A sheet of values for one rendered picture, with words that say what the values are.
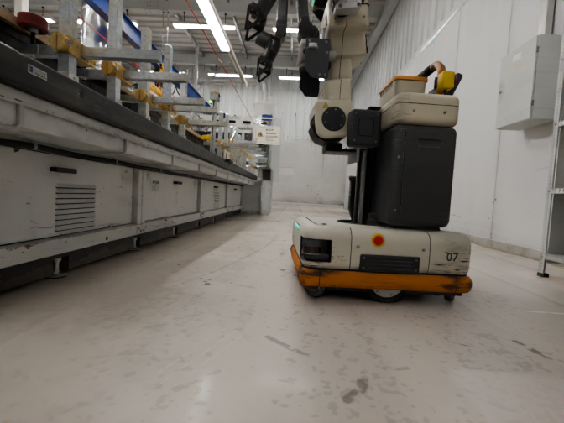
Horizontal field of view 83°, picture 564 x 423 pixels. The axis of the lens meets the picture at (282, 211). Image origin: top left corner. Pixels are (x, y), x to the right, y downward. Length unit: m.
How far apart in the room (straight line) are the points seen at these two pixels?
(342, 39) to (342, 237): 0.86
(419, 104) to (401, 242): 0.53
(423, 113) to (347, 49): 0.44
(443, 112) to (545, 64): 1.81
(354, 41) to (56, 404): 1.52
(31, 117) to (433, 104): 1.32
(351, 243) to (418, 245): 0.25
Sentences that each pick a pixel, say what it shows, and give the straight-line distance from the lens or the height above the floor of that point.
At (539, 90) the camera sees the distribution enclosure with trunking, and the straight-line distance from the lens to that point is 3.09.
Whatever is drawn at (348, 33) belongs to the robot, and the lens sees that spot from 1.59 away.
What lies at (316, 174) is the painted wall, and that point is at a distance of 12.14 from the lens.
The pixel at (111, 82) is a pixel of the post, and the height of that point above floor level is 0.78.
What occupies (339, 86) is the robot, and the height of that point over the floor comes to 0.87.
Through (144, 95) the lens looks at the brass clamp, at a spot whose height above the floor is 0.80.
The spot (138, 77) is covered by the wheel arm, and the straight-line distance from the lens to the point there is 1.46.
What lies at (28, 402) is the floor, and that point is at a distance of 0.79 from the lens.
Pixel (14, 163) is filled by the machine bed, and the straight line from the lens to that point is 1.42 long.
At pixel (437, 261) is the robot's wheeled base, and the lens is 1.35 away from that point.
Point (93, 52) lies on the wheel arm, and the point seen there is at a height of 0.80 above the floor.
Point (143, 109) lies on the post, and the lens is 1.66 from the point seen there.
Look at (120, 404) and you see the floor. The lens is 0.73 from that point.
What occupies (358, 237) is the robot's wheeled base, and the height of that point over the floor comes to 0.25.
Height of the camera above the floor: 0.39
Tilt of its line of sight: 3 degrees down
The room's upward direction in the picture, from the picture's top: 3 degrees clockwise
